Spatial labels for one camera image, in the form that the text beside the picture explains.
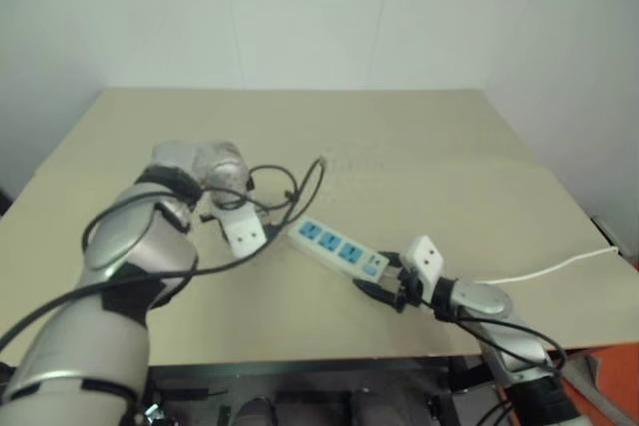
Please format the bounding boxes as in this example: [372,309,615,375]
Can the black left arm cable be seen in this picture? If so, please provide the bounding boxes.
[0,158,328,363]

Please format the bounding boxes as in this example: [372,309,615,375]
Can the white power strip blue sockets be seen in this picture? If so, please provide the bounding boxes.
[288,217,389,283]

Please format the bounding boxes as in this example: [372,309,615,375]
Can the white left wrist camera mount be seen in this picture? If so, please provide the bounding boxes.
[210,200,267,256]

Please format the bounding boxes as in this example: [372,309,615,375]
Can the orange object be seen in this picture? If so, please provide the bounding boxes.
[562,341,639,426]

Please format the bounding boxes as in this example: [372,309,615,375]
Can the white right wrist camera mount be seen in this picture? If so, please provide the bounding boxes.
[401,234,445,300]

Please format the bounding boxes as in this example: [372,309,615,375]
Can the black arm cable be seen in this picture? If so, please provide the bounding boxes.
[0,158,328,363]
[421,295,569,426]

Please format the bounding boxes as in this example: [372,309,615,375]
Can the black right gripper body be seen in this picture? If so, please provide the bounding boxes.
[391,267,428,314]

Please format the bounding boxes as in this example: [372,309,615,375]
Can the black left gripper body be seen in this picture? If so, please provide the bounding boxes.
[256,211,282,243]

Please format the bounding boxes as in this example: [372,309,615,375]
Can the black metal table frame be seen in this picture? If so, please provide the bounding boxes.
[143,351,503,426]

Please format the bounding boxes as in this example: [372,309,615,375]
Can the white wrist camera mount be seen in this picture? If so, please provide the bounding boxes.
[401,234,445,300]
[210,200,267,256]

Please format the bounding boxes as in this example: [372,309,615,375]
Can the dark rounded shape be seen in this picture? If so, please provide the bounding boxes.
[234,395,282,426]

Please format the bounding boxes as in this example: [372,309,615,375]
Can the white power strip cord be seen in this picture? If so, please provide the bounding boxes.
[471,245,621,283]

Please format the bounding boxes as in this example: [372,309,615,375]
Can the grey strap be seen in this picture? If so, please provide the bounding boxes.
[557,358,623,426]

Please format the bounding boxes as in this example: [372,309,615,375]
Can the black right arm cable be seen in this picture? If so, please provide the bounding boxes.
[421,295,569,426]

